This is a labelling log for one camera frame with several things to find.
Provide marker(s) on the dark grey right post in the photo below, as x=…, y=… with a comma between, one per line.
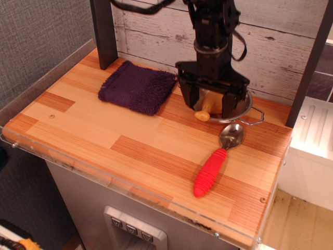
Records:
x=311, y=65

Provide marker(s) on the purple knitted towel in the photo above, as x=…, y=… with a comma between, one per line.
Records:
x=139, y=89

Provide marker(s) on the orange fuzzy object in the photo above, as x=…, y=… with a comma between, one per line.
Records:
x=29, y=244

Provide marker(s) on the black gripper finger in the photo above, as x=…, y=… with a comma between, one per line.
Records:
x=229, y=103
x=190, y=92

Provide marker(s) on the silver dispenser button panel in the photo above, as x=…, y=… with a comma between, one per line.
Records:
x=128, y=232

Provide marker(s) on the yellow toy chicken leg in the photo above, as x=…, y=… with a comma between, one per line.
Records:
x=211, y=104

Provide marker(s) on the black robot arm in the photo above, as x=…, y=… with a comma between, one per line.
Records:
x=214, y=23

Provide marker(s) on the red handled metal spoon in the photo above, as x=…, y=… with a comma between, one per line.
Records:
x=230, y=137

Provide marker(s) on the clear acrylic edge guard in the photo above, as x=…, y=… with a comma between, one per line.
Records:
x=103, y=155

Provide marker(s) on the white toy sink unit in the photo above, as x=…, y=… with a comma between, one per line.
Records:
x=306, y=171

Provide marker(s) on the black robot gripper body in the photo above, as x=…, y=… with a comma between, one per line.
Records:
x=214, y=72

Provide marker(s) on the small steel bowl with handles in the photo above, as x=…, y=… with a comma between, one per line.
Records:
x=243, y=107

